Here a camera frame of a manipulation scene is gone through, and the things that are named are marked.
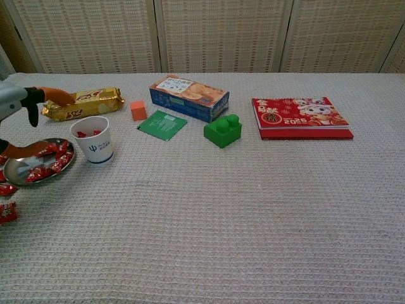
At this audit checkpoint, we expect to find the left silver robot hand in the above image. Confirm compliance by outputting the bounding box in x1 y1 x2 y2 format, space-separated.
0 80 77 160

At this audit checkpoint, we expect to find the round steel plate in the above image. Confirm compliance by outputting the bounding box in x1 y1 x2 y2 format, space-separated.
3 137 77 187

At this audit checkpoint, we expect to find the white paper cup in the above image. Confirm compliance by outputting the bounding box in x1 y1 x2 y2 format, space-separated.
69 115 115 167

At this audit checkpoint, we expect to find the brown wooden screen panel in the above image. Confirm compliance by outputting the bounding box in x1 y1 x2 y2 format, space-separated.
0 0 37 75

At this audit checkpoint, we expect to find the gold biscuit packet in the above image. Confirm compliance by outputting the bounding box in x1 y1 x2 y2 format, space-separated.
40 87 125 123

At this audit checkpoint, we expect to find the woven folding screen panel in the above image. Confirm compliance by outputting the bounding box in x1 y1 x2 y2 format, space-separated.
379 18 405 74
154 0 294 74
4 0 162 75
280 0 405 74

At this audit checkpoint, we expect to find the orange cube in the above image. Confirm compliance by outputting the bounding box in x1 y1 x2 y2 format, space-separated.
130 100 149 122

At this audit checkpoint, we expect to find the green foil sachet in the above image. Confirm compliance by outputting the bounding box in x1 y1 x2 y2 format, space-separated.
136 110 188 143

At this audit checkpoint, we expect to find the blue orange cookie box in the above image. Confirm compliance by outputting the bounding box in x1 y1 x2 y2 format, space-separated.
149 75 230 124

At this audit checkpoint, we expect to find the green building block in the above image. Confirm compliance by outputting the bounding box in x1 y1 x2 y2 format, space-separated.
203 113 243 149

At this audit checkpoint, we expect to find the white woven tablecloth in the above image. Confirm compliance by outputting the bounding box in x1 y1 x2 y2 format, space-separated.
0 72 405 304

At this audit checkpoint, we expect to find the red 2026 desk calendar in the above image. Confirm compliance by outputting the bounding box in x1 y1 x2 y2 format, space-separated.
251 96 354 141

